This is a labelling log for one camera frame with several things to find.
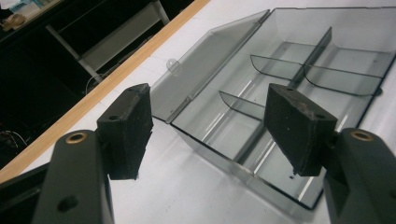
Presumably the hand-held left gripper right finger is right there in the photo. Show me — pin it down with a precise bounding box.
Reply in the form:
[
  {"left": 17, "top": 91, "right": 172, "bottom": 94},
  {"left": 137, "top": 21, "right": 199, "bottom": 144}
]
[{"left": 263, "top": 82, "right": 339, "bottom": 177}]

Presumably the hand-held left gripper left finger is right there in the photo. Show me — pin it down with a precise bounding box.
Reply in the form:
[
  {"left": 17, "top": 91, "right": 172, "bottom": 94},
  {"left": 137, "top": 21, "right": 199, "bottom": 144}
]
[{"left": 96, "top": 82, "right": 154, "bottom": 181}]

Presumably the clear grey compartment box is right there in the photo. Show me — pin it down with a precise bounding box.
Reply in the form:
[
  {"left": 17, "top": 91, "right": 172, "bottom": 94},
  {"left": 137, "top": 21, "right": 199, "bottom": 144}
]
[{"left": 149, "top": 7, "right": 396, "bottom": 217}]

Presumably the wooden table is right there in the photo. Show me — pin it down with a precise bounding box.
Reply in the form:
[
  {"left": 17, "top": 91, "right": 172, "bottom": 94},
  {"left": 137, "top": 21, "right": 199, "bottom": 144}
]
[{"left": 0, "top": 0, "right": 211, "bottom": 184}]

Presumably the white foam board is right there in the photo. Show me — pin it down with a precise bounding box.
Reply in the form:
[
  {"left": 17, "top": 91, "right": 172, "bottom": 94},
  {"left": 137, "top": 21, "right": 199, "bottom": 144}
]
[{"left": 18, "top": 0, "right": 396, "bottom": 224}]

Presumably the white frame desk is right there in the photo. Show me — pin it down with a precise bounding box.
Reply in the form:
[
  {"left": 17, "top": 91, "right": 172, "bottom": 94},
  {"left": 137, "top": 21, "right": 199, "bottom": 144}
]
[{"left": 45, "top": 0, "right": 171, "bottom": 84}]

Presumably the tangle of black cables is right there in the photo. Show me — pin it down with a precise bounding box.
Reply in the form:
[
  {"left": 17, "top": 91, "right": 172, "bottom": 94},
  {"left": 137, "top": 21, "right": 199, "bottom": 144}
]
[{"left": 0, "top": 130, "right": 30, "bottom": 150}]

